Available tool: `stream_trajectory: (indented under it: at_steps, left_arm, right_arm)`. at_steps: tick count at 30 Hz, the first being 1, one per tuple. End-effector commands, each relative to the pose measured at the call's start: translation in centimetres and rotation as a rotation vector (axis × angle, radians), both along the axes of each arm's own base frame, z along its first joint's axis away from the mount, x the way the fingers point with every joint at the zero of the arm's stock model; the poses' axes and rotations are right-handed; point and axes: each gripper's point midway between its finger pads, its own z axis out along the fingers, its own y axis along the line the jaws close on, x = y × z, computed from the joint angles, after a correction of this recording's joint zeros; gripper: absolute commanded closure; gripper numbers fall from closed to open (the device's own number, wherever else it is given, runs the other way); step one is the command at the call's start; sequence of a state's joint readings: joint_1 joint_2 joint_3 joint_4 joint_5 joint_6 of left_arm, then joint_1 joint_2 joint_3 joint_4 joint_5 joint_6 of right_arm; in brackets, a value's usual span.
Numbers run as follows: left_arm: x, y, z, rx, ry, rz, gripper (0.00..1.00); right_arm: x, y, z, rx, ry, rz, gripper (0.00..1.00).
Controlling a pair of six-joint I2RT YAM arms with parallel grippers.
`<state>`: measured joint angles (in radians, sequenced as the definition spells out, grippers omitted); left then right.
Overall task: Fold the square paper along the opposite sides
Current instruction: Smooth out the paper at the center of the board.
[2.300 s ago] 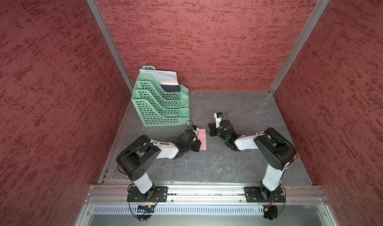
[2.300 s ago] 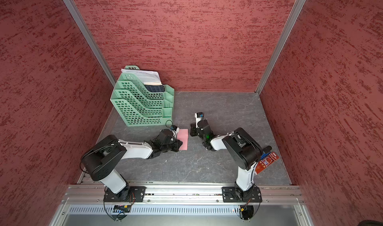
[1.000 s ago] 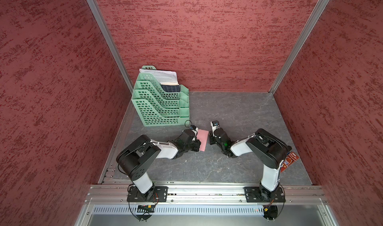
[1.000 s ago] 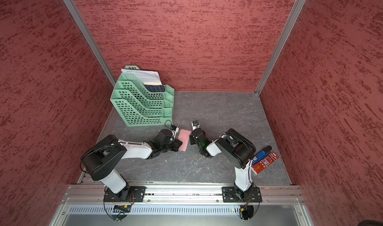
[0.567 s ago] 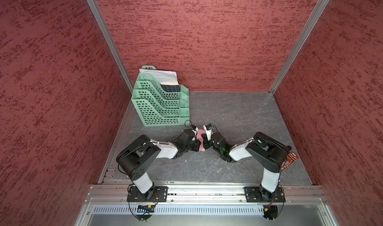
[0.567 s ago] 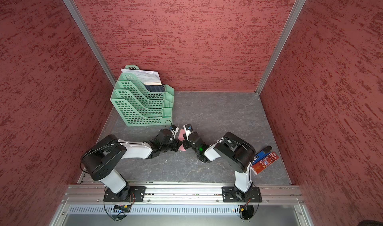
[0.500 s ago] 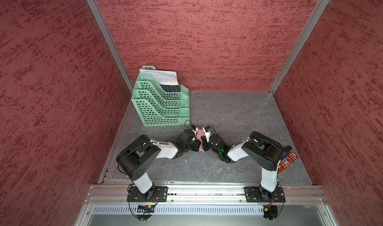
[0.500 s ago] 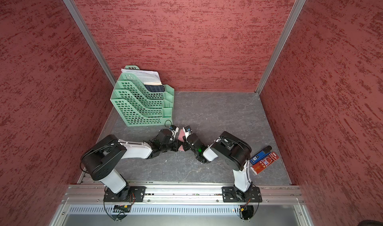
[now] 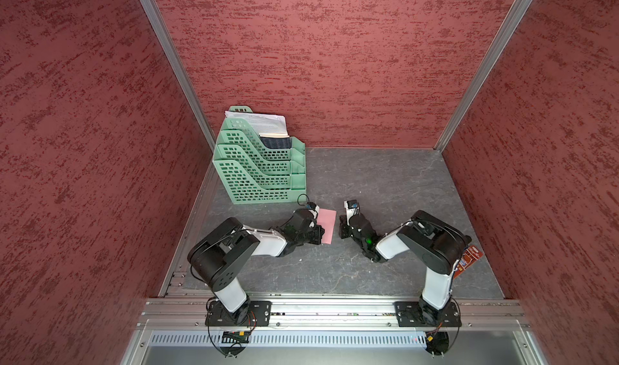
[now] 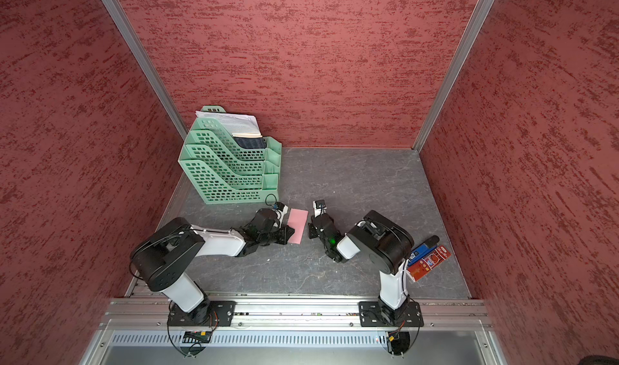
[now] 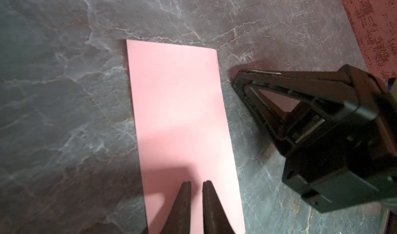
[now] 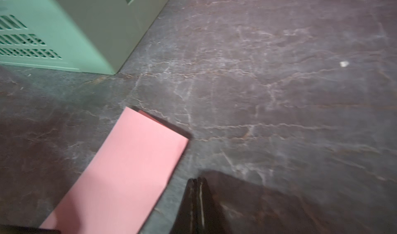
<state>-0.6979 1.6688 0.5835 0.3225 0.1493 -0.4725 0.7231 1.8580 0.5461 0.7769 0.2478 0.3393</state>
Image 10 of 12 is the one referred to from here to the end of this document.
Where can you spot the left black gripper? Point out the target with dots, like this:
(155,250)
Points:
(284,231)

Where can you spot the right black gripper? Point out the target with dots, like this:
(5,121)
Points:
(312,234)

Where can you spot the pink square paper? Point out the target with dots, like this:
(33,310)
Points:
(297,221)

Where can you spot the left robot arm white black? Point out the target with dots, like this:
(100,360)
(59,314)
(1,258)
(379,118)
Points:
(162,259)

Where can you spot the green plastic file organizer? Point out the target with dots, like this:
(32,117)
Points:
(224,173)

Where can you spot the dark folder in organizer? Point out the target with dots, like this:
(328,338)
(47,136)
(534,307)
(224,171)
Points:
(251,143)

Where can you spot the red small box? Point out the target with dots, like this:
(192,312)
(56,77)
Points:
(427,263)

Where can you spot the white papers in organizer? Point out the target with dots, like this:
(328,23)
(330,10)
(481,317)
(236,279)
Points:
(245,126)

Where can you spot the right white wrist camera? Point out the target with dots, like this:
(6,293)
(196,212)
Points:
(320,207)

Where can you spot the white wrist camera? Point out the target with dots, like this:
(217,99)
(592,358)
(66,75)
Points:
(281,210)
(320,207)

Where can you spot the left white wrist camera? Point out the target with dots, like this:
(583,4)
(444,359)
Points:
(281,210)

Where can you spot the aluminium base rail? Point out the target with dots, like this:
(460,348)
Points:
(295,313)

